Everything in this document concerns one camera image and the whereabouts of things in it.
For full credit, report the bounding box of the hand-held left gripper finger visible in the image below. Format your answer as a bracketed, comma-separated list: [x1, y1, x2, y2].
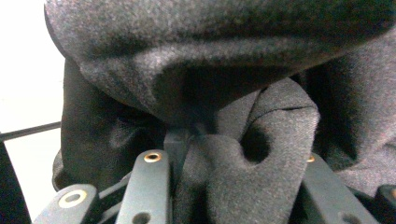
[163, 128, 191, 188]

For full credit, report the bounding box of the black garment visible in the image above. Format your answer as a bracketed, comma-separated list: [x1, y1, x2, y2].
[43, 0, 396, 224]

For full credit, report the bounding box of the black horizontal bar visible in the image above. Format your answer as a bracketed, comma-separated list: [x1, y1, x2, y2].
[0, 121, 62, 142]

